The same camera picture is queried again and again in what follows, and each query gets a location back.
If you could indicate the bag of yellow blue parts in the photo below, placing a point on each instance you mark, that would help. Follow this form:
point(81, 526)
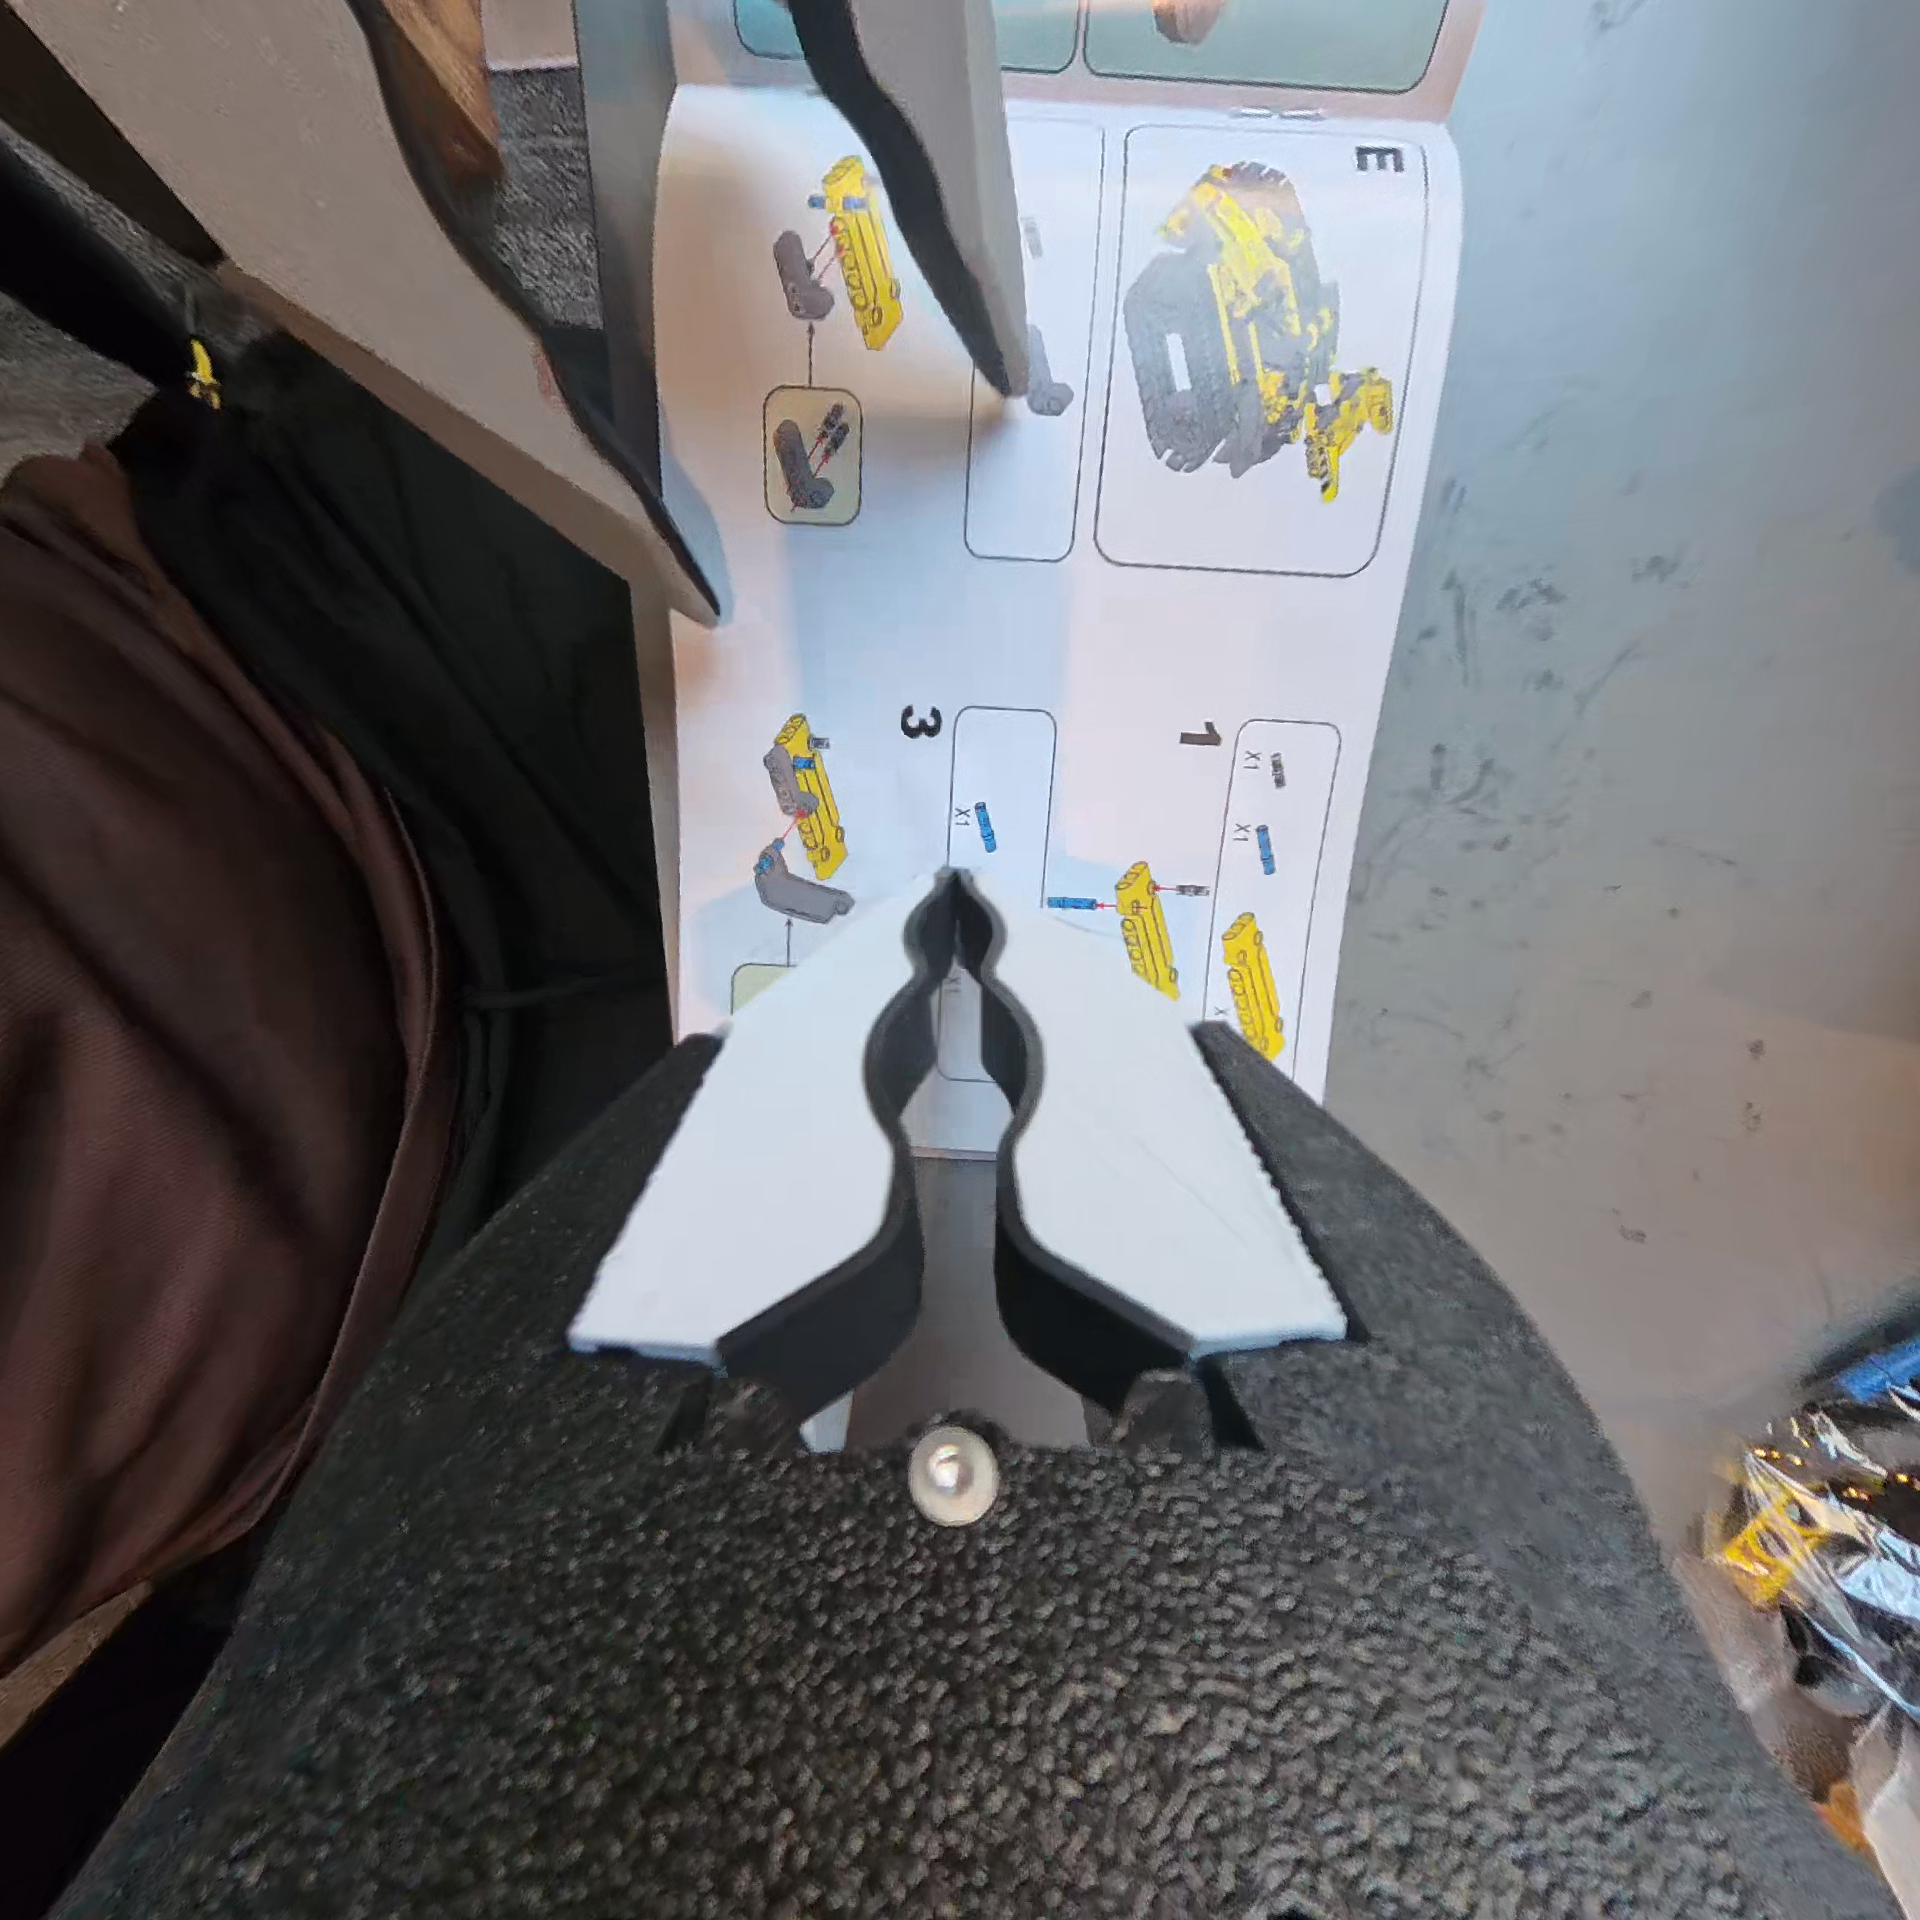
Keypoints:
point(1830, 1576)

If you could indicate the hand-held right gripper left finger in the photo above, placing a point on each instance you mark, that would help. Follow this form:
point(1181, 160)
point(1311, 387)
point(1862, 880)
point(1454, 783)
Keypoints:
point(750, 1184)

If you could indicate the person's brown sweater torso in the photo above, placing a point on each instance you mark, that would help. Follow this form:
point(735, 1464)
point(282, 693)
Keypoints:
point(182, 1049)

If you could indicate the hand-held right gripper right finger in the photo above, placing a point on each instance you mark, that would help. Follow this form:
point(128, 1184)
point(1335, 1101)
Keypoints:
point(1156, 1184)

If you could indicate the grey desk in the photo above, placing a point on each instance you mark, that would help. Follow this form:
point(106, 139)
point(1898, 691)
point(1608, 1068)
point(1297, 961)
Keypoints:
point(1650, 751)

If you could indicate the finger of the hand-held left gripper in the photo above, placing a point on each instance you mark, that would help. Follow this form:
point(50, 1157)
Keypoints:
point(968, 149)
point(271, 181)

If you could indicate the person's legs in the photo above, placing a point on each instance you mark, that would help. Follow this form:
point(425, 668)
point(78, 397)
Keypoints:
point(450, 751)

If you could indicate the white instruction booklet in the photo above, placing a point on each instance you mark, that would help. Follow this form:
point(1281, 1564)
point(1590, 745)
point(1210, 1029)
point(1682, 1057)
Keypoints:
point(1200, 645)

